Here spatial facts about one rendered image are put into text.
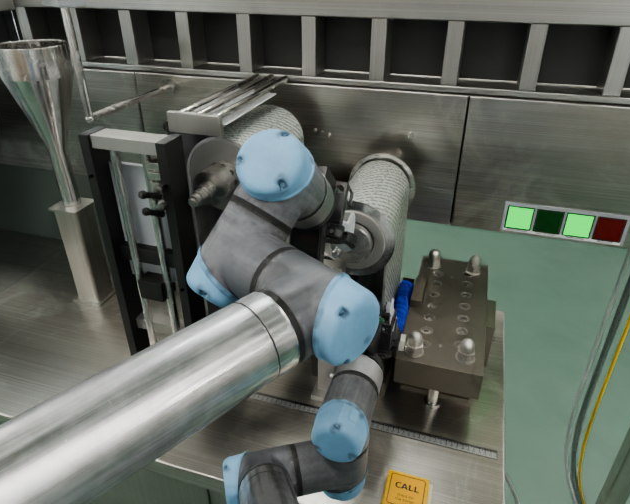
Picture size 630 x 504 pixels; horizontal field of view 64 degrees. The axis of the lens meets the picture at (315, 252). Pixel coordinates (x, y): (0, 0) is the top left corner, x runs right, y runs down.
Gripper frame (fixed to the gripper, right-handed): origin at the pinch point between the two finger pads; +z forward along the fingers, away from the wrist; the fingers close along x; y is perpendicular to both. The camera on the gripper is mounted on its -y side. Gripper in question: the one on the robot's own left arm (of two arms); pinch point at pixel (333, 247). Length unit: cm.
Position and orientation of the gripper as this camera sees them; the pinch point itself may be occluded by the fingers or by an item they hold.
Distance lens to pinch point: 84.5
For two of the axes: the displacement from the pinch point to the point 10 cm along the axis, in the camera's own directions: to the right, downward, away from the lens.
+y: 2.0, -9.7, 1.4
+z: 2.3, 1.9, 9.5
